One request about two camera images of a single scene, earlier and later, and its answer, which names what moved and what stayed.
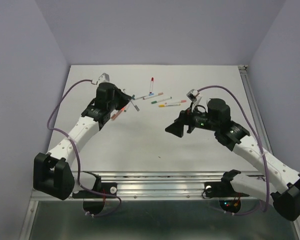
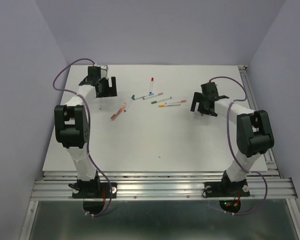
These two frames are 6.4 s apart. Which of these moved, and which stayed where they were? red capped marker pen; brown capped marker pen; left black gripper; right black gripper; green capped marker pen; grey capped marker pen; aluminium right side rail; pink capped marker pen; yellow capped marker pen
Moved: grey capped marker pen; left black gripper; right black gripper
Stayed: red capped marker pen; green capped marker pen; aluminium right side rail; yellow capped marker pen; pink capped marker pen; brown capped marker pen
